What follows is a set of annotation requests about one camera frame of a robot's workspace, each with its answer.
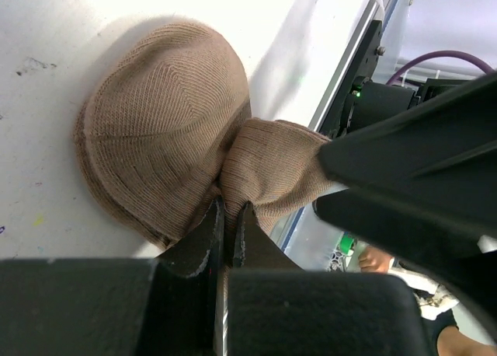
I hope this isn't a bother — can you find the aluminium frame rail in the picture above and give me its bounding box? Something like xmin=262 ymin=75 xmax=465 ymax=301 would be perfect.
xmin=271 ymin=0 xmax=409 ymax=254

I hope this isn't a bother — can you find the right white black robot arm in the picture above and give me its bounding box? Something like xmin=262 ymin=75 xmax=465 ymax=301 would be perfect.
xmin=315 ymin=74 xmax=496 ymax=336

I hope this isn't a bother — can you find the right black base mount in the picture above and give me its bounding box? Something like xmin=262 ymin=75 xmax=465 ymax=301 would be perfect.
xmin=319 ymin=20 xmax=383 ymax=139

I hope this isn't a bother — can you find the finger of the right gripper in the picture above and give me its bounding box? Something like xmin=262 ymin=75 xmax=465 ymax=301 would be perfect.
xmin=315 ymin=74 xmax=496 ymax=333

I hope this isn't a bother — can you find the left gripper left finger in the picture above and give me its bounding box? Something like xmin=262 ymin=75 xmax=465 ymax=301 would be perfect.
xmin=1 ymin=198 xmax=224 ymax=355

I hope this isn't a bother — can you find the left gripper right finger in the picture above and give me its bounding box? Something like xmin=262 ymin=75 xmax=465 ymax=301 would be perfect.
xmin=227 ymin=203 xmax=431 ymax=355

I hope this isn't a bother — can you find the brown sock with striped cuff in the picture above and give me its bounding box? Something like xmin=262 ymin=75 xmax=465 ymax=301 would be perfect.
xmin=74 ymin=21 xmax=332 ymax=250

